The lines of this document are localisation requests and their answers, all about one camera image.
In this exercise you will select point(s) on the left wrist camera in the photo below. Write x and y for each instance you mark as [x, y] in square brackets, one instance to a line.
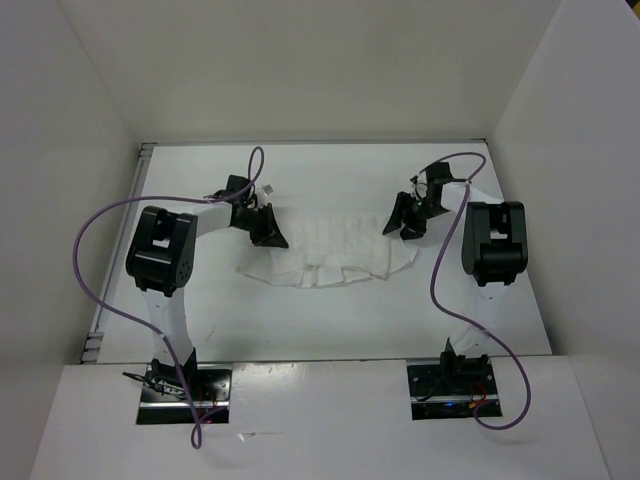
[265, 190]

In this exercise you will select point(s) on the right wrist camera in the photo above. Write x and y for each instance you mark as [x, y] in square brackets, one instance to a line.
[419, 187]

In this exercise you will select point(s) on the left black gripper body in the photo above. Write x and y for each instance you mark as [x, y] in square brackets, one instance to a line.
[251, 218]

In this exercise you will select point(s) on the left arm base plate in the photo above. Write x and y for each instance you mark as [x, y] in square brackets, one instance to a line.
[166, 405]

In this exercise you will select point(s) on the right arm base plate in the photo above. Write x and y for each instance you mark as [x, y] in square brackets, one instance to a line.
[435, 395]

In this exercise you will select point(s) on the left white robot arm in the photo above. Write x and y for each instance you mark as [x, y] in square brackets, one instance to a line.
[161, 261]

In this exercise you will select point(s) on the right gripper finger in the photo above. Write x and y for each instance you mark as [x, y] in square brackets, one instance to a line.
[396, 219]
[414, 225]

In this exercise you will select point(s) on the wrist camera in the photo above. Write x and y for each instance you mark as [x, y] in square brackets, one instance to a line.
[419, 187]
[265, 190]

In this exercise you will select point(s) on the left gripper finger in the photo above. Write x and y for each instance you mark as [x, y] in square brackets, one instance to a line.
[271, 220]
[266, 236]

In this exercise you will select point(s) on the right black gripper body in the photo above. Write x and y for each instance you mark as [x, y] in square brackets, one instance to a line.
[423, 208]

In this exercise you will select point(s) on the white pleated skirt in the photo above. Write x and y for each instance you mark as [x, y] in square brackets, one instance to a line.
[328, 249]

